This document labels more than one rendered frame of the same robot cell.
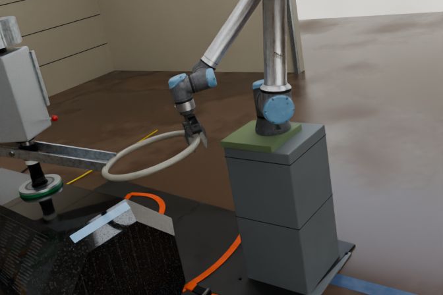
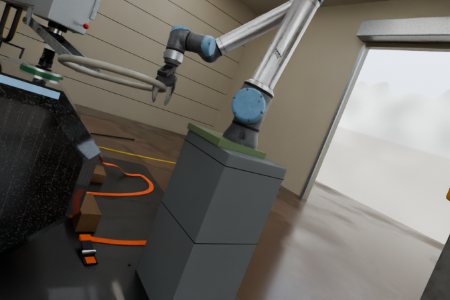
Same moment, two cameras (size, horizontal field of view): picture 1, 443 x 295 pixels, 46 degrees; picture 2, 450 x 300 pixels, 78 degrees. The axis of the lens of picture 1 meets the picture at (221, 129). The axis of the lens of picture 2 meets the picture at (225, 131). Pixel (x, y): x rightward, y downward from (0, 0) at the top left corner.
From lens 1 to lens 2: 1.54 m
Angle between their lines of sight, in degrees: 20
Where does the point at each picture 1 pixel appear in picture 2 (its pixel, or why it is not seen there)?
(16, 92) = not seen: outside the picture
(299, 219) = (201, 232)
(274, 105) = (245, 96)
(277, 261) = (161, 268)
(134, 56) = not seen: hidden behind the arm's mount
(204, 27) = (265, 142)
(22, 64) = not seen: outside the picture
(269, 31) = (282, 27)
